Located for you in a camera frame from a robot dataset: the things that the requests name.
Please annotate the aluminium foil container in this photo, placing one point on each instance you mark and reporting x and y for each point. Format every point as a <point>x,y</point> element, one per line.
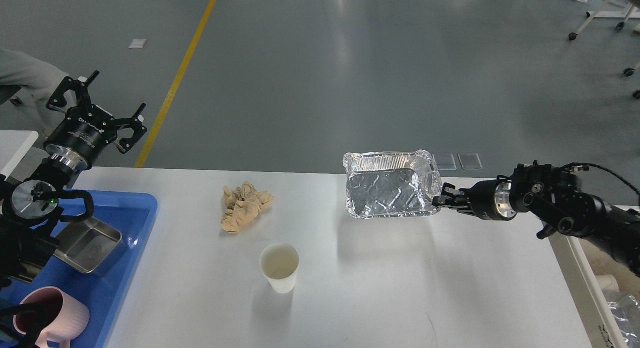
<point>391,184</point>

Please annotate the white side table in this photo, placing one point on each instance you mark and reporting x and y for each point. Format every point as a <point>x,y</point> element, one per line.
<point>14,144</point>

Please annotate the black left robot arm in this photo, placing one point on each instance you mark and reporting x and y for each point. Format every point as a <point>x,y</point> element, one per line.
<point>36,209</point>

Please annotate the black caster wheel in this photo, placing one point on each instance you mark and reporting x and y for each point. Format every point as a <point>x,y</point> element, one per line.
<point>629,72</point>

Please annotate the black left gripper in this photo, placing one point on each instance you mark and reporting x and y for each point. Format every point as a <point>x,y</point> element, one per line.
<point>82,135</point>

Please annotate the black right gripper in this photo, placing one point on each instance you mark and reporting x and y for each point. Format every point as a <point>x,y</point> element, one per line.
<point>488,200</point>

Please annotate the white paper cup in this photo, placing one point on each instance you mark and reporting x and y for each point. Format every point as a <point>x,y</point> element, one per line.
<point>279,263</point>

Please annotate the blue plastic tray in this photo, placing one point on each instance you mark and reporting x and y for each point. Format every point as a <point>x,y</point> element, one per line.
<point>104,290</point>

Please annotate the right clear floor plate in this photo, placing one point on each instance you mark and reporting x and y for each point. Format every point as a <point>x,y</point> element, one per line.
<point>470,161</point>

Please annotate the person in black top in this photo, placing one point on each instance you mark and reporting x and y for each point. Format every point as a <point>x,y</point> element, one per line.
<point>38,78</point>

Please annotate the left clear floor plate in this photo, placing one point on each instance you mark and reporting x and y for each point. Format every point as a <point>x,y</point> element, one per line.
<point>445,161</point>

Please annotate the beige plastic bin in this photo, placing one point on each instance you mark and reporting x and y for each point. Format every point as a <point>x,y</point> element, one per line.
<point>588,271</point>

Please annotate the small stainless steel tray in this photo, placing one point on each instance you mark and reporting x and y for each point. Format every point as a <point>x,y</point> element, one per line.
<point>90,246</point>

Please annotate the white wheeled furniture frame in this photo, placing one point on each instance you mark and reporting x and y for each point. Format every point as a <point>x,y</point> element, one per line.
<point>630,9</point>

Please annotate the clear floor plate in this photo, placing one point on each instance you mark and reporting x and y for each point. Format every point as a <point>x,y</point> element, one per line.
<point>445,161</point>
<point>470,161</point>

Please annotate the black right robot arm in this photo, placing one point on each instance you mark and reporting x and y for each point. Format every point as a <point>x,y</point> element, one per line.
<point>553,194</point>

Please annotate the pink mug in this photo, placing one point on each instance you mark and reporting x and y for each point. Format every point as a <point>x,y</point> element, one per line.
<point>52,315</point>

